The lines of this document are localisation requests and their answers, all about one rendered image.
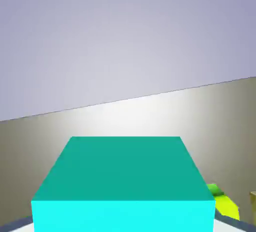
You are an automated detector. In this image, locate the small green cube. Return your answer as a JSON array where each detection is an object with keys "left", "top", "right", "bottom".
[{"left": 206, "top": 183, "right": 225, "bottom": 197}]

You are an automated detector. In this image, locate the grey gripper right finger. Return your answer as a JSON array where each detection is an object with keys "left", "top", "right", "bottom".
[{"left": 213, "top": 211, "right": 256, "bottom": 232}]

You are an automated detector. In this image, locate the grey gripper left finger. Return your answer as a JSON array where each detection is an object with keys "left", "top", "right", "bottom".
[{"left": 0, "top": 215, "right": 34, "bottom": 232}]

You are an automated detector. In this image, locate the large tan box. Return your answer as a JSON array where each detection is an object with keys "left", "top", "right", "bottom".
[{"left": 249, "top": 190, "right": 256, "bottom": 218}]

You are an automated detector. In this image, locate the large lime box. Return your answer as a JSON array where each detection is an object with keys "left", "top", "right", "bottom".
[{"left": 212, "top": 194, "right": 241, "bottom": 221}]

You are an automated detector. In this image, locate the small cyan cube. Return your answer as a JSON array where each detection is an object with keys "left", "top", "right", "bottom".
[{"left": 30, "top": 135, "right": 217, "bottom": 232}]

